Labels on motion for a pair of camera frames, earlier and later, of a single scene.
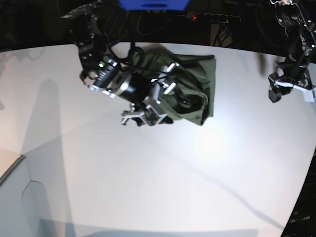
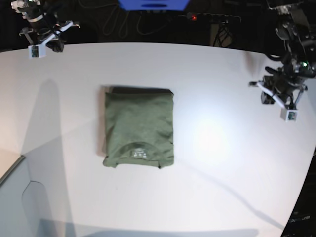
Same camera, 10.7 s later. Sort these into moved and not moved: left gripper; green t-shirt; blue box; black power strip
Moved: green t-shirt; left gripper
Not moved: black power strip; blue box
